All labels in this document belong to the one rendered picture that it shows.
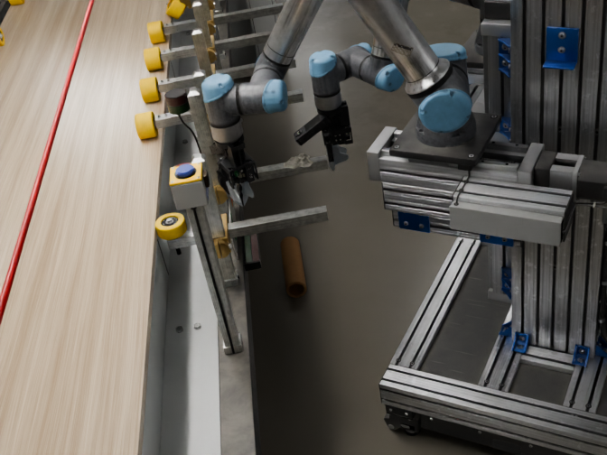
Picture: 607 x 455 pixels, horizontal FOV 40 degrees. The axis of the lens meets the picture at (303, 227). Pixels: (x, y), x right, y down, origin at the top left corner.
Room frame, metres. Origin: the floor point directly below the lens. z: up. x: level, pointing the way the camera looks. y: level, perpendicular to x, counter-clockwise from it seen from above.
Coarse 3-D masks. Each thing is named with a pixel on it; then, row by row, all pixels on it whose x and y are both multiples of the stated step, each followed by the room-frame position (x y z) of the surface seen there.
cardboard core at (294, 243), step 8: (288, 240) 2.78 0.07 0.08; (296, 240) 2.79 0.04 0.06; (288, 248) 2.73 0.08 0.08; (296, 248) 2.73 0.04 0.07; (288, 256) 2.68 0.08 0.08; (296, 256) 2.67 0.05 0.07; (288, 264) 2.63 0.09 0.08; (296, 264) 2.62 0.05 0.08; (288, 272) 2.58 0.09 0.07; (296, 272) 2.57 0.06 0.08; (288, 280) 2.54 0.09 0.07; (296, 280) 2.52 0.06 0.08; (304, 280) 2.54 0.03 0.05; (288, 288) 2.51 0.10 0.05; (296, 288) 2.55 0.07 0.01; (304, 288) 2.51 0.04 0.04; (296, 296) 2.51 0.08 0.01
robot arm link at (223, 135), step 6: (240, 120) 1.79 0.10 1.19; (210, 126) 1.78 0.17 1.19; (234, 126) 1.76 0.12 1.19; (240, 126) 1.78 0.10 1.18; (216, 132) 1.76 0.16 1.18; (222, 132) 1.76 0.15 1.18; (228, 132) 1.76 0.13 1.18; (234, 132) 1.76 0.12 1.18; (240, 132) 1.77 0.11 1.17; (216, 138) 1.77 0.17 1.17; (222, 138) 1.76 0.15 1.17; (228, 138) 1.76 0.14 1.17; (234, 138) 1.76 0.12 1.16
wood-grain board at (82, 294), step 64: (64, 0) 3.78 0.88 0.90; (128, 0) 3.63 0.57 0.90; (0, 64) 3.16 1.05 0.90; (64, 64) 3.05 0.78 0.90; (128, 64) 2.93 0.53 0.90; (0, 128) 2.60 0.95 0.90; (64, 128) 2.51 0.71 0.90; (128, 128) 2.42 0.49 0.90; (0, 192) 2.17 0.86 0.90; (64, 192) 2.10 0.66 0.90; (128, 192) 2.03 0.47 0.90; (0, 256) 1.83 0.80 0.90; (64, 256) 1.78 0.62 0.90; (128, 256) 1.73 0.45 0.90; (64, 320) 1.52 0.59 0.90; (128, 320) 1.48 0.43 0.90; (0, 384) 1.35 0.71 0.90; (64, 384) 1.31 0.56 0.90; (128, 384) 1.27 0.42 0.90; (0, 448) 1.16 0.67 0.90; (64, 448) 1.13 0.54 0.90; (128, 448) 1.10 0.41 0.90
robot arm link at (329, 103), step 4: (340, 92) 2.08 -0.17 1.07; (336, 96) 2.06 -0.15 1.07; (340, 96) 2.07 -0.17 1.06; (316, 100) 2.07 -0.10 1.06; (320, 100) 2.06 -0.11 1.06; (324, 100) 2.05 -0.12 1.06; (328, 100) 2.05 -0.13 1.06; (332, 100) 2.05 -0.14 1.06; (336, 100) 2.06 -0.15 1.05; (340, 100) 2.07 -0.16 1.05; (316, 104) 2.08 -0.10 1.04; (320, 104) 2.06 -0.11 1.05; (324, 104) 2.06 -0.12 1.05; (328, 104) 2.05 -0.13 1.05; (332, 104) 2.05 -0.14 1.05; (336, 104) 2.06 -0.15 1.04; (340, 104) 2.07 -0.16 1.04; (320, 108) 2.06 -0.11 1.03; (324, 108) 2.06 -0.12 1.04; (328, 108) 2.05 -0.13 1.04; (332, 108) 2.05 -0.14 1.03; (336, 108) 2.06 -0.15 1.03
